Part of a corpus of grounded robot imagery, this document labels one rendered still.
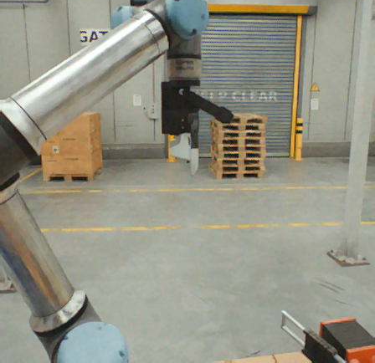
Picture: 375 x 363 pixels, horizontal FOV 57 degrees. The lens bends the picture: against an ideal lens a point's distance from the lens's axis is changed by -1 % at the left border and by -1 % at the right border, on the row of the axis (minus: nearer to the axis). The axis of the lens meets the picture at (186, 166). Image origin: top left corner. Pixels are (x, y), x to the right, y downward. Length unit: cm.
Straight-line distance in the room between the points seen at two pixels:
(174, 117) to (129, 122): 905
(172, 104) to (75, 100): 30
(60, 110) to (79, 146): 679
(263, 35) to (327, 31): 182
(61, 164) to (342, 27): 815
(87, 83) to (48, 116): 7
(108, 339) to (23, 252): 21
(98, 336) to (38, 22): 998
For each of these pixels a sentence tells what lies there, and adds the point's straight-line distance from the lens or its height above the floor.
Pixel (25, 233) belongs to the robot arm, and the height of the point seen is 145.
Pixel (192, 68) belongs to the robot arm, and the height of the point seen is 174.
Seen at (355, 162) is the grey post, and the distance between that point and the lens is 382.
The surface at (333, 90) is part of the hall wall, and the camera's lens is 1082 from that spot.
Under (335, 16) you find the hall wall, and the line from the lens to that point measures 1098.
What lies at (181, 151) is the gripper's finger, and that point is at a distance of 73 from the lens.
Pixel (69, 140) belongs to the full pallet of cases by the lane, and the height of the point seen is 83.
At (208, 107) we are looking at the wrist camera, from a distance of 77.
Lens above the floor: 168
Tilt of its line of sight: 11 degrees down
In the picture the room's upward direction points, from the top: straight up
